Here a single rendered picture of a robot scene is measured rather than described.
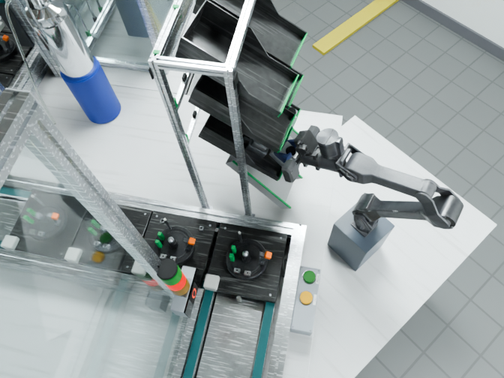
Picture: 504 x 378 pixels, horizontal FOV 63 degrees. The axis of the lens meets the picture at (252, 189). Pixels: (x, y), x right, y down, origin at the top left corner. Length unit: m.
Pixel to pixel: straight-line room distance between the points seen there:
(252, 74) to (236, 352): 0.86
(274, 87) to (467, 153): 2.12
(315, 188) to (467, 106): 1.81
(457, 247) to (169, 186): 1.12
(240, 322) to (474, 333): 1.48
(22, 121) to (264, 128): 0.77
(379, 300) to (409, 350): 0.92
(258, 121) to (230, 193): 0.54
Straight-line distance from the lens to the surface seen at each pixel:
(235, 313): 1.43
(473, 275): 2.65
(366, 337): 1.50
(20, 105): 0.50
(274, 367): 1.36
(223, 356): 1.42
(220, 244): 1.45
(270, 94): 1.04
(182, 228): 1.47
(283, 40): 1.17
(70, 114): 2.07
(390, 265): 1.58
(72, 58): 1.72
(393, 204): 1.23
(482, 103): 3.31
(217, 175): 1.69
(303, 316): 1.38
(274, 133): 1.17
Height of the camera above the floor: 2.32
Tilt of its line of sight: 62 degrees down
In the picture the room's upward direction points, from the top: 6 degrees counter-clockwise
